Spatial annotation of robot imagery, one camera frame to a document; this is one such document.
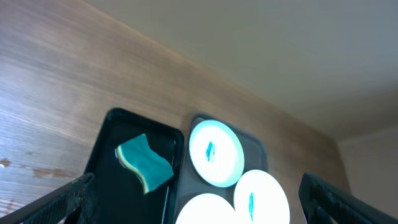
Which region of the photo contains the black plastic water tray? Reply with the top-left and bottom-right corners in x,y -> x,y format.
85,108 -> 184,223

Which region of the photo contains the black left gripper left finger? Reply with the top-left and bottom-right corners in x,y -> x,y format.
1,173 -> 99,224

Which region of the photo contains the teal and yellow sponge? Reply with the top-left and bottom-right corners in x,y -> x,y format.
115,134 -> 174,194

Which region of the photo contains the brown serving tray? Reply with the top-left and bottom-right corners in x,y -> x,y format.
173,114 -> 268,222

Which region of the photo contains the white plate blue stain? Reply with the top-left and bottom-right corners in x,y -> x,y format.
233,170 -> 290,224

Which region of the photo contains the far plate with blue stain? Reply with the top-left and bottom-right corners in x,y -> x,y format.
188,119 -> 244,188

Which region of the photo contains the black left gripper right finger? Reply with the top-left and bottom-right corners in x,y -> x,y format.
298,172 -> 397,224

